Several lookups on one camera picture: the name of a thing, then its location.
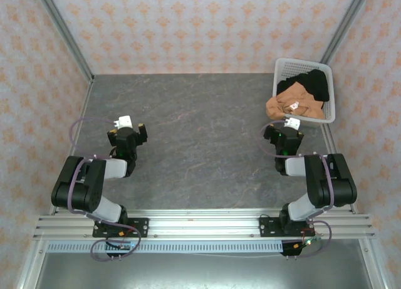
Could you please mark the orange printed t-shirt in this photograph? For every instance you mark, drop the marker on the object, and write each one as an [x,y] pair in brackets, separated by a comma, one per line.
[294,97]

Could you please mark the black t-shirt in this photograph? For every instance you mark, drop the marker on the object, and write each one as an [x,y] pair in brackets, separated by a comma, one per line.
[314,82]

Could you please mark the white plastic laundry basket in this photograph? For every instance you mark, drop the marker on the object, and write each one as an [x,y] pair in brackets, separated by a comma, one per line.
[297,65]

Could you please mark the small circuit board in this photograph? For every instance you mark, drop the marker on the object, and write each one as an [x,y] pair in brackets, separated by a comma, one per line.
[127,247]
[311,241]

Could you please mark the grey metal sheet panel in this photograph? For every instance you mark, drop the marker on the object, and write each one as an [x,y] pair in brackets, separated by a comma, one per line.
[200,271]

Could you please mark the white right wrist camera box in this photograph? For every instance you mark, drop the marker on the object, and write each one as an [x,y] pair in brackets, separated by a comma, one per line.
[293,123]

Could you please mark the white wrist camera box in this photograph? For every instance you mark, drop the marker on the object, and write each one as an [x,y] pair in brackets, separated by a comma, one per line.
[124,121]
[293,123]

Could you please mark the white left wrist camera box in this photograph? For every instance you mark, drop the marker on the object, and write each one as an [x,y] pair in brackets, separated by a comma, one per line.
[124,121]

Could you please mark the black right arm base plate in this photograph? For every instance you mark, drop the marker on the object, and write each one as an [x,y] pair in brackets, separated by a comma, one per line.
[267,228]

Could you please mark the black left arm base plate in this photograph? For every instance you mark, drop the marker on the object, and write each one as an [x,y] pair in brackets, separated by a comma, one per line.
[141,228]

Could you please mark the aluminium mounting rail beam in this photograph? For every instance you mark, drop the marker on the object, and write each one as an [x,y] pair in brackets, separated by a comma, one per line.
[203,226]

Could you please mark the aluminium frame post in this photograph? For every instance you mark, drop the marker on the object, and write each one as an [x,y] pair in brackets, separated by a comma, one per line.
[62,32]
[344,22]

